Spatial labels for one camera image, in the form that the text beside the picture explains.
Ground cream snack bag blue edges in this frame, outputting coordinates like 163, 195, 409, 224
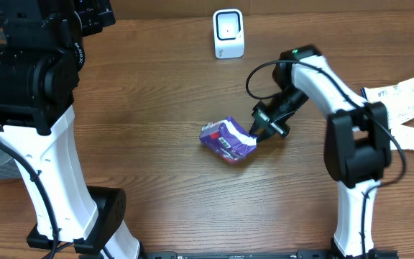
361, 77, 414, 129

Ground white barcode scanner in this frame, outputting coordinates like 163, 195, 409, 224
213, 9, 245, 59

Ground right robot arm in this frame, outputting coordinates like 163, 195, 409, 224
250, 45, 398, 258

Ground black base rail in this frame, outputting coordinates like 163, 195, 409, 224
80, 249, 400, 259

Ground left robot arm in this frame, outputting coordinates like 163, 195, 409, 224
0, 0, 144, 259

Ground red purple tissue pack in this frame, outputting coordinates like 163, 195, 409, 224
199, 117, 257, 163

